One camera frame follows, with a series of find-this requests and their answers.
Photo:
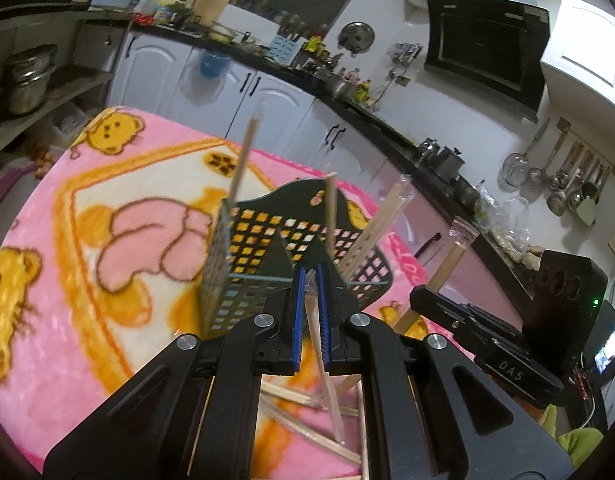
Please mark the cluster of condiment bottles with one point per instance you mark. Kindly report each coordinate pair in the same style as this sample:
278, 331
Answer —
362, 91

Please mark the steel cooking pot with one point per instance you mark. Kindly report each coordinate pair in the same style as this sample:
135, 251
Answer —
341, 89

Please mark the black range hood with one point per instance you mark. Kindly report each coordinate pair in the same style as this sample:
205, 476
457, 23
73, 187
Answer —
482, 50

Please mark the pink printed blanket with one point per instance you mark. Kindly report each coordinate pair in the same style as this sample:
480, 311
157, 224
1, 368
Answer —
62, 360

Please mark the clear plastic bag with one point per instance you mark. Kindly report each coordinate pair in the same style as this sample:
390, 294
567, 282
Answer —
507, 215

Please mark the group of chopsticks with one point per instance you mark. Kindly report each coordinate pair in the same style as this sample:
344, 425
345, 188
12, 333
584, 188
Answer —
287, 394

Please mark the stack of steel pots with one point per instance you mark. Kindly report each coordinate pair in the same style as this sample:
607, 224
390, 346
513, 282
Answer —
29, 80

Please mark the white upper cabinet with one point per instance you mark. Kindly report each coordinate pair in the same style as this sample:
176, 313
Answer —
582, 45

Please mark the small hanging steel utensils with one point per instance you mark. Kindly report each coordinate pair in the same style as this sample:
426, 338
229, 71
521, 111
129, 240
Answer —
405, 54

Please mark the metal kitchen shelf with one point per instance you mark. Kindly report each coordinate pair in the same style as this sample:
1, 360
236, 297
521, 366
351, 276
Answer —
77, 85

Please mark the bamboo chopstick pair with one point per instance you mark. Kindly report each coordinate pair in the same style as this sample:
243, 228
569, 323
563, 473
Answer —
334, 405
242, 165
450, 262
377, 225
330, 210

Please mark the light blue knife block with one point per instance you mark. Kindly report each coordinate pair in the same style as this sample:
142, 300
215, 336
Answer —
283, 50

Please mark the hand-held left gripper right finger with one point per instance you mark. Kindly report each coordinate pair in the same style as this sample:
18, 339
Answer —
326, 330

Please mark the dark green perforated utensil holder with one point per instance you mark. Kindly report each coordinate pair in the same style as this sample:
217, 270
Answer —
282, 265

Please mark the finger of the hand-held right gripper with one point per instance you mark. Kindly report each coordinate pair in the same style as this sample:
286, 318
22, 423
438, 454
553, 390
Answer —
447, 317

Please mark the row of hanging ladles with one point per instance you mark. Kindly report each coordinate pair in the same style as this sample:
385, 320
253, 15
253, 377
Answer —
557, 202

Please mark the steel kettle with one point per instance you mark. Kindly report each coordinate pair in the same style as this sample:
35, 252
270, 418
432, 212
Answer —
430, 152

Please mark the lit monitor screen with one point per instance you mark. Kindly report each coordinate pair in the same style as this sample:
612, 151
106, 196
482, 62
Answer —
612, 340

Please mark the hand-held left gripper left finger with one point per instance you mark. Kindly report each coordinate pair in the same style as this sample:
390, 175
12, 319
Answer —
298, 320

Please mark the steel pot lid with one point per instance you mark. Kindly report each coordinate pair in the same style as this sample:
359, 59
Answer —
356, 37

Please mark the steel lidded pot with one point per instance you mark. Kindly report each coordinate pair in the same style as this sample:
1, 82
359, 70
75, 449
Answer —
450, 162

